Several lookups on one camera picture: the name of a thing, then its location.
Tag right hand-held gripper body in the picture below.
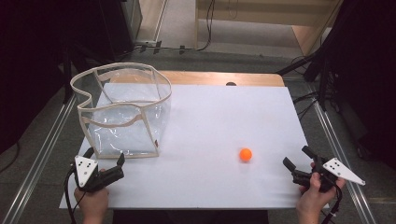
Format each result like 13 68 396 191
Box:
292 155 366 193

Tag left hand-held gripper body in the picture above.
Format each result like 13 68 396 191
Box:
73 156 125 192

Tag clear plastic bag beige trim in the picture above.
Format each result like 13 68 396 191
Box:
69 62 173 160

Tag orange ball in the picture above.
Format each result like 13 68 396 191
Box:
238 147 253 162

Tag person's left hand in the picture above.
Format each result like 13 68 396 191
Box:
73 186 110 215

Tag person's right hand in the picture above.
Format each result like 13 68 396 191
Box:
296 172 347 214

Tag white board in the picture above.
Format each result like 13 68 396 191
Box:
58 82 329 210

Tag black tripod stand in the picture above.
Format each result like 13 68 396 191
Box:
276 46 334 111

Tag person's dark clothing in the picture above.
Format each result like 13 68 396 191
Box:
111 209 270 224

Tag wooden table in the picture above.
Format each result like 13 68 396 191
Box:
155 70 286 88

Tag dark cabinet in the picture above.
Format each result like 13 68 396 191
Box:
98 0 144 61

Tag wooden shelf unit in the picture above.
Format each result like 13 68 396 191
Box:
193 0 344 57

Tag metal floor rail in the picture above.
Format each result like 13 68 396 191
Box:
0 92 78 224
310 99 378 224

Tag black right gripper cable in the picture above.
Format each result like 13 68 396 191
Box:
321 185 344 224

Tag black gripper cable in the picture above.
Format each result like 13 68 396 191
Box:
63 166 82 224
321 185 344 224

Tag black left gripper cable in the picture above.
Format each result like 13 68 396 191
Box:
63 166 82 224

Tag black floor cables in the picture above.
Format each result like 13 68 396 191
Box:
291 90 323 121

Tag thin black cable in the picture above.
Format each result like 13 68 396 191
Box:
0 141 21 175

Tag black cable on floor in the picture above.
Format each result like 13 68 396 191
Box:
134 0 217 53

